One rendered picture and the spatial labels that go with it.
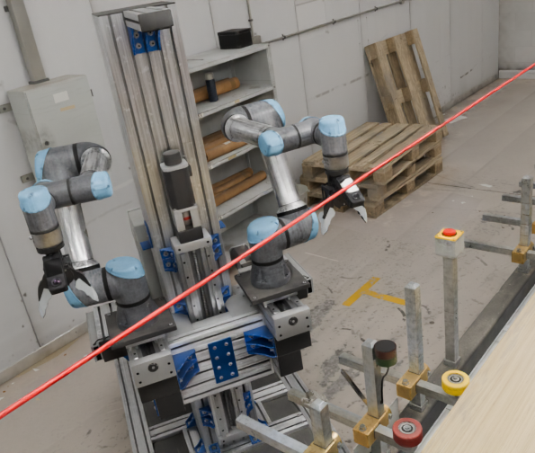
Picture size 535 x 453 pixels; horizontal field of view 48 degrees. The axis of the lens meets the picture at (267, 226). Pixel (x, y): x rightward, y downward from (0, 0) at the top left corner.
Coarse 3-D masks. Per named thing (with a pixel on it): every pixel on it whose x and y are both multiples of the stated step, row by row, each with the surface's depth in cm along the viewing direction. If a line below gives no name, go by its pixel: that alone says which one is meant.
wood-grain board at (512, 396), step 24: (528, 312) 202; (504, 336) 192; (528, 336) 190; (504, 360) 182; (528, 360) 180; (480, 384) 174; (504, 384) 173; (528, 384) 171; (456, 408) 167; (480, 408) 165; (504, 408) 164; (528, 408) 163; (456, 432) 159; (480, 432) 157; (504, 432) 156; (528, 432) 155
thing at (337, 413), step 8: (288, 392) 189; (296, 392) 189; (304, 392) 188; (296, 400) 188; (336, 408) 179; (336, 416) 178; (344, 416) 176; (352, 416) 175; (360, 416) 175; (344, 424) 177; (352, 424) 174; (376, 432) 169; (384, 432) 168; (392, 432) 167; (384, 440) 168; (392, 440) 166; (400, 448) 165; (408, 448) 162; (416, 448) 164
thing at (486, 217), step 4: (484, 216) 287; (488, 216) 285; (492, 216) 284; (496, 216) 284; (500, 216) 283; (504, 216) 282; (508, 216) 282; (488, 220) 286; (492, 220) 285; (496, 220) 284; (500, 220) 282; (504, 220) 281; (508, 220) 280; (512, 220) 279; (516, 220) 277; (520, 220) 276; (532, 220) 274; (508, 224) 280; (512, 224) 279; (516, 224) 278; (520, 224) 277
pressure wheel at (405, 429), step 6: (402, 420) 165; (408, 420) 164; (414, 420) 164; (396, 426) 163; (402, 426) 163; (408, 426) 162; (414, 426) 162; (420, 426) 162; (396, 432) 161; (402, 432) 161; (408, 432) 161; (414, 432) 160; (420, 432) 160; (396, 438) 161; (402, 438) 159; (408, 438) 159; (414, 438) 159; (420, 438) 160; (402, 444) 160; (408, 444) 159; (414, 444) 159
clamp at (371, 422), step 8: (384, 408) 175; (368, 416) 173; (384, 416) 173; (368, 424) 170; (376, 424) 170; (384, 424) 174; (360, 432) 168; (368, 432) 167; (360, 440) 169; (368, 440) 167; (368, 448) 168
